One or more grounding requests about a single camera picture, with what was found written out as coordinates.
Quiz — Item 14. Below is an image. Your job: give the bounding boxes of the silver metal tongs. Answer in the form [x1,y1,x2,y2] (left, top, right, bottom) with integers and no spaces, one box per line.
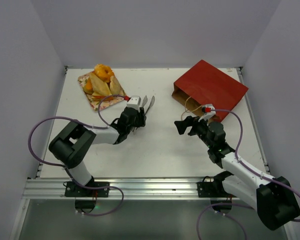
[132,94,156,133]

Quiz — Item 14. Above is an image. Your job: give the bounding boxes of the round beige bread bun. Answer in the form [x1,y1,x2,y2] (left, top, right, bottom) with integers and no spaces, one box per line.
[109,75,122,95]

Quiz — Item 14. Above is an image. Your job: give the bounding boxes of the red paper bag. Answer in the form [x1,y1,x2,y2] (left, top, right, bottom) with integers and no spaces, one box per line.
[171,60,249,118]

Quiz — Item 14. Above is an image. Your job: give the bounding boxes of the glazed fake donut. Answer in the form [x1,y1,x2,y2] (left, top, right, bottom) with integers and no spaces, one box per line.
[93,64,115,83]

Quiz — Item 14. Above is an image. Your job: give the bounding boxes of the orange fake sandwich bread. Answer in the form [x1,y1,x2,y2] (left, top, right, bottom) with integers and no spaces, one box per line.
[91,92,114,102]

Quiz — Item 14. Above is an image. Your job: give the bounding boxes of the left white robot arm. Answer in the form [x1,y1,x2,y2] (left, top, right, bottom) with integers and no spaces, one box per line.
[48,106,146,197]

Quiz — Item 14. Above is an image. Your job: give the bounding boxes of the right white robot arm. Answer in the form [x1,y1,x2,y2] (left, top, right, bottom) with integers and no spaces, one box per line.
[174,116,300,231]

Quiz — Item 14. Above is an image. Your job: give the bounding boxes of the floral patterned tray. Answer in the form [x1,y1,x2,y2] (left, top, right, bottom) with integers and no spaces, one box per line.
[77,73,124,112]

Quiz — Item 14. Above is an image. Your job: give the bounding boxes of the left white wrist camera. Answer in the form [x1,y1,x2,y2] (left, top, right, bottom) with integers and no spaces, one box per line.
[126,95,141,111]

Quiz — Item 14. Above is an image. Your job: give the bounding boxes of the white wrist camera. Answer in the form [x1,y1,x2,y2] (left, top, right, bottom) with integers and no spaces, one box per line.
[126,95,141,111]
[198,104,216,122]

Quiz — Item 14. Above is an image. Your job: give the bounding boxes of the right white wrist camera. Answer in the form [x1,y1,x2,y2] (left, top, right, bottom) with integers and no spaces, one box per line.
[198,104,216,122]

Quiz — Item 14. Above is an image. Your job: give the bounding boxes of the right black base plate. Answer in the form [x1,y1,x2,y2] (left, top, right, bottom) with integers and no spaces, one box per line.
[196,176,236,198]

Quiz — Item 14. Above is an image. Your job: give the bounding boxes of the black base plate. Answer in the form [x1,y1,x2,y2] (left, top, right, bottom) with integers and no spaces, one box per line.
[196,176,236,198]
[63,180,109,198]

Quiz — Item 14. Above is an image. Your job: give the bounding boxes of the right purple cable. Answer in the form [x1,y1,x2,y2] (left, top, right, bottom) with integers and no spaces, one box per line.
[196,107,300,240]

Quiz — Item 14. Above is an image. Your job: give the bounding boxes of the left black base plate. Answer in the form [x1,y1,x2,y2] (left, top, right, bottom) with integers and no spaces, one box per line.
[63,180,109,198]

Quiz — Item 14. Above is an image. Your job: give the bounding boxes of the aluminium mounting rail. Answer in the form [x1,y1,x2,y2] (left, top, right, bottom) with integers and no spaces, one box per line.
[22,177,286,200]

